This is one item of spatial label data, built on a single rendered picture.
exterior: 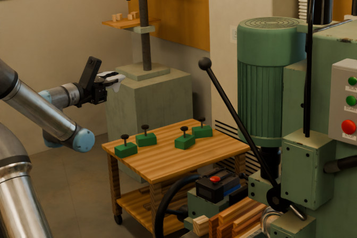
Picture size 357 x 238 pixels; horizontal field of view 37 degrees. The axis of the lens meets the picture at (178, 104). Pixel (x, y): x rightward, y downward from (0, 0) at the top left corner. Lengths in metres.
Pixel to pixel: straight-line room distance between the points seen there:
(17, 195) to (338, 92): 0.64
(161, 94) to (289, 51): 2.40
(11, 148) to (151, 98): 2.68
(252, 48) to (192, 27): 2.55
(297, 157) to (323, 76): 0.18
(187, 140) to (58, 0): 1.79
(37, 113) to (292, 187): 0.76
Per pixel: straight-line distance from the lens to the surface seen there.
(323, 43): 1.17
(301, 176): 1.20
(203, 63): 1.34
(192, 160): 2.87
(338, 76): 1.10
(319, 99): 1.21
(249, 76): 1.34
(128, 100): 3.61
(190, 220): 1.70
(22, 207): 0.95
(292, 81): 1.29
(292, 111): 1.31
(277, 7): 2.85
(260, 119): 1.37
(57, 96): 1.77
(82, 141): 1.67
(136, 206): 3.17
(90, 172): 4.03
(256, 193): 1.53
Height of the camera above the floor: 1.77
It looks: 20 degrees down
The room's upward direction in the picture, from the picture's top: 3 degrees counter-clockwise
